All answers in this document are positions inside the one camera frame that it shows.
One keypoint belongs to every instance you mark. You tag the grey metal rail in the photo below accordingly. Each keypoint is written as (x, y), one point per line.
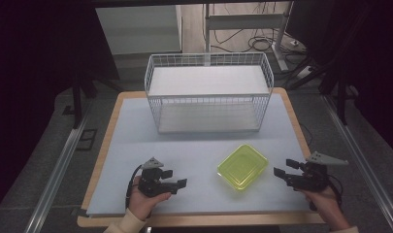
(362, 161)
(56, 174)

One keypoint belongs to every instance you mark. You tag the yellow-green plastic plate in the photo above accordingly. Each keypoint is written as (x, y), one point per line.
(243, 166)

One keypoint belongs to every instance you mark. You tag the person's left hand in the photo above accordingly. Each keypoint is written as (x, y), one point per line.
(145, 202)

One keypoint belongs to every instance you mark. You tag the white metal stand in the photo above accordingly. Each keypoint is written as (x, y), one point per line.
(245, 22)

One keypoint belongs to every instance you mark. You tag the person's right hand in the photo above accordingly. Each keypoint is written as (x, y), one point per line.
(325, 207)

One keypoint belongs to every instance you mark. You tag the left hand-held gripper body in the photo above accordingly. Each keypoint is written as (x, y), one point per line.
(149, 183)

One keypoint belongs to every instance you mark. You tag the white power strip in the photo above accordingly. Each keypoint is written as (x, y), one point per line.
(305, 72)

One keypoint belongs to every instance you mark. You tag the pale blue table mat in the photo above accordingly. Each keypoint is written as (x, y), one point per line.
(197, 161)

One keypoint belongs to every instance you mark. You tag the black stand leg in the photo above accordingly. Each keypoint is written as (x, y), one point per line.
(77, 97)
(341, 97)

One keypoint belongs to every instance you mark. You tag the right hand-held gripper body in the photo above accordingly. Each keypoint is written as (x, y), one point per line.
(313, 176)

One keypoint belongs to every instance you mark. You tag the grey board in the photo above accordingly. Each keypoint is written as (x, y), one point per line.
(139, 29)

